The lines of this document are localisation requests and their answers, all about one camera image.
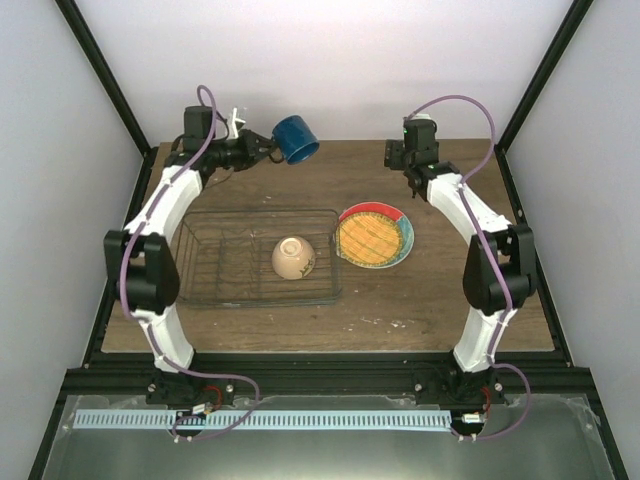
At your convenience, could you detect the dark blue ceramic mug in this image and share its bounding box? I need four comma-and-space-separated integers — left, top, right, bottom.
269, 115, 319, 165

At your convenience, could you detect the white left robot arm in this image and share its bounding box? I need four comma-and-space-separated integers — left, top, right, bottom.
104, 106, 277, 404

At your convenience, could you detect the light blue slotted cable duct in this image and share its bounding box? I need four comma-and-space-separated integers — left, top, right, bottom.
73, 409, 452, 432

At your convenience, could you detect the black aluminium frame rail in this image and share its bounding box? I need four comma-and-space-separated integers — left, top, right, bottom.
61, 352, 595, 396

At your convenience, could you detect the beige ceramic bowl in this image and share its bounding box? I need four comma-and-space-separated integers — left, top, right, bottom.
271, 236, 316, 280

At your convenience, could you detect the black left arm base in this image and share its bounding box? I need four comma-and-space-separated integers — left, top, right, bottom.
146, 370, 236, 407

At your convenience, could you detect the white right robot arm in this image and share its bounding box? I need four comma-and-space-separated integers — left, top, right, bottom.
384, 114, 537, 403

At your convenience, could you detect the black wire dish rack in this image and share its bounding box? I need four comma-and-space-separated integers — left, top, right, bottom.
172, 208, 341, 308

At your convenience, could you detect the red and teal plate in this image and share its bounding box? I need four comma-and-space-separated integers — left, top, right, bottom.
334, 201, 415, 269

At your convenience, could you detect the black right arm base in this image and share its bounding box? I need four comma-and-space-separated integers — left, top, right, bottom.
412, 363, 496, 405

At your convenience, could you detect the yellow woven pattern plate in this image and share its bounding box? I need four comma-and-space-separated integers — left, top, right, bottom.
337, 212, 403, 267

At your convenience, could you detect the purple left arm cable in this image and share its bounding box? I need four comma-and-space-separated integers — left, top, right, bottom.
116, 85, 261, 444

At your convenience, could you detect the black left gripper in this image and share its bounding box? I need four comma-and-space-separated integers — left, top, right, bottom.
206, 129, 276, 172

